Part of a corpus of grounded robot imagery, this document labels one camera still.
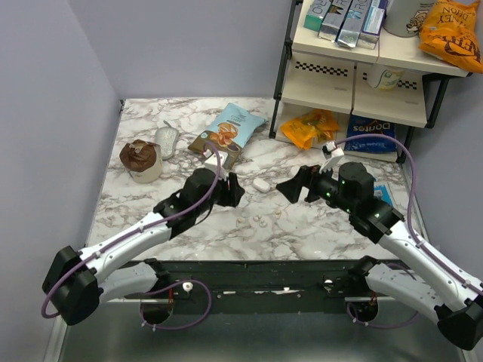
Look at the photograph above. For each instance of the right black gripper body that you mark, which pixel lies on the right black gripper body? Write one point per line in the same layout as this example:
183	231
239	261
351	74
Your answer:
327	186

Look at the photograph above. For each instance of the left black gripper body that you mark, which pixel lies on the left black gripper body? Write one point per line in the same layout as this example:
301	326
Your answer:
217	195

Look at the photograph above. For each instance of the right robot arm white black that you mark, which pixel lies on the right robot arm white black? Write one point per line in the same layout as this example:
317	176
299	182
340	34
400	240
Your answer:
443	292

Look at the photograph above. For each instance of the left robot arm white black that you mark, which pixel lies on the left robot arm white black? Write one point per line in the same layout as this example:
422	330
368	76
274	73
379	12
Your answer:
78	281

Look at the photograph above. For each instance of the white earbud charging case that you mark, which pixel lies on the white earbud charging case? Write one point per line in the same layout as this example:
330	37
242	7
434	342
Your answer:
261	185

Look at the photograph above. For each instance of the orange snack bag lower shelf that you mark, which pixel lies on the orange snack bag lower shelf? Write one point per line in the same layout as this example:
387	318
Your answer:
312	128

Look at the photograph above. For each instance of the blue white card packet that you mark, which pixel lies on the blue white card packet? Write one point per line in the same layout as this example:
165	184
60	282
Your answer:
383	192

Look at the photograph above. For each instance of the blue cassava chips bag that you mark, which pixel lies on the blue cassava chips bag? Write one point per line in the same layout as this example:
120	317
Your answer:
229	132

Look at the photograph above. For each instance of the blue Doritos bag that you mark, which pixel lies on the blue Doritos bag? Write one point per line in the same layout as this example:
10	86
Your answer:
361	126

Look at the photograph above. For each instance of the brown paper wrapped cup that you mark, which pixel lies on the brown paper wrapped cup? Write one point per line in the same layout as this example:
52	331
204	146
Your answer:
142	160

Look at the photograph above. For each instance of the white yellow cup on shelf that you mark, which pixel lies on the white yellow cup on shelf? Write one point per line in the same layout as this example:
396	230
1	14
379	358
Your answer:
384	78

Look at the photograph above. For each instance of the silver toothpaste box middle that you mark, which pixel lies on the silver toothpaste box middle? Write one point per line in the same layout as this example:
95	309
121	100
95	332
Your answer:
355	18

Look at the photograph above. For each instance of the silver toothpaste box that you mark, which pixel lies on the silver toothpaste box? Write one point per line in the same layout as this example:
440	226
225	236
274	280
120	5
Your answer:
355	18
334	19

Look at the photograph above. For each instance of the blue white toothpaste box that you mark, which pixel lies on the blue white toothpaste box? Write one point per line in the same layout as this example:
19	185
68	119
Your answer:
370	32

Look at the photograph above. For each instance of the teal toothpaste box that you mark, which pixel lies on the teal toothpaste box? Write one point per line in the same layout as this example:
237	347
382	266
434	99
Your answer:
316	14

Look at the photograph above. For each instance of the silver toothpaste box left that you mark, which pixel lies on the silver toothpaste box left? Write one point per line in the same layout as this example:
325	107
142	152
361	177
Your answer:
334	19

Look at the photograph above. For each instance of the white popcorn tub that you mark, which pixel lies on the white popcorn tub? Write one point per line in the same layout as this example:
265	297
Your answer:
405	17

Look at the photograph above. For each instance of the orange honey dijon chips bag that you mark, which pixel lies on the orange honey dijon chips bag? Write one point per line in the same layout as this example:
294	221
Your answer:
448	33

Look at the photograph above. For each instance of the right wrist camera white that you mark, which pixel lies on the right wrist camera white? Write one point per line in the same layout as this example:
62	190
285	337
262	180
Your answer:
332	155

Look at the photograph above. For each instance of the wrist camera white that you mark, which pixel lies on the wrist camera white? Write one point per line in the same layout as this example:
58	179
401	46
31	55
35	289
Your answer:
332	155
222	160

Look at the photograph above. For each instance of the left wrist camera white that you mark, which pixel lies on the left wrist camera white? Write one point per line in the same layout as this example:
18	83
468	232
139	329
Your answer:
222	160

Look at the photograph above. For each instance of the black frame cream shelf unit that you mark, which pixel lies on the black frame cream shelf unit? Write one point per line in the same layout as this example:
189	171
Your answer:
317	74

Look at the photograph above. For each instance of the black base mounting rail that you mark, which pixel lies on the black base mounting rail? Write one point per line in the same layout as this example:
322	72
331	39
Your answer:
256	287

